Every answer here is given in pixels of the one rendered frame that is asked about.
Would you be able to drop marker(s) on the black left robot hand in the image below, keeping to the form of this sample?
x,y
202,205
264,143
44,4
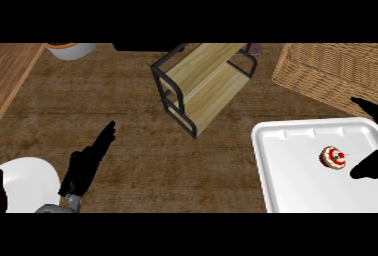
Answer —
x,y
87,163

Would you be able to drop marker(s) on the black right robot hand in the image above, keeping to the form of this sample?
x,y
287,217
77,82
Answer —
x,y
368,168

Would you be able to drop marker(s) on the red and white cupcake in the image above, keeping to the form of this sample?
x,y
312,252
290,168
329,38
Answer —
x,y
334,157

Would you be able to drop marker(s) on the white tray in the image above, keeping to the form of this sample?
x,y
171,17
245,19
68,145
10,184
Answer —
x,y
304,180

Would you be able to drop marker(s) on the black-framed wooden tiered shelf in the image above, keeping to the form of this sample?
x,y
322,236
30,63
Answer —
x,y
208,87

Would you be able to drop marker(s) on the wicker basket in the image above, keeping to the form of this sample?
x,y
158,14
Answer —
x,y
328,73

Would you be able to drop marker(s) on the pale wooden board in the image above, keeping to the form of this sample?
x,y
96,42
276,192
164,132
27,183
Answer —
x,y
15,68

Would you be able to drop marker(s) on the white pot with orange rim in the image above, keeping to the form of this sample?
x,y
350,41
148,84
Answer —
x,y
74,51

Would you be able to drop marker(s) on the black appliance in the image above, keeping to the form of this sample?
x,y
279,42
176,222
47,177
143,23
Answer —
x,y
142,46

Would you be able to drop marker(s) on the dark brown block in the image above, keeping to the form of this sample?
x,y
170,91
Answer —
x,y
254,48

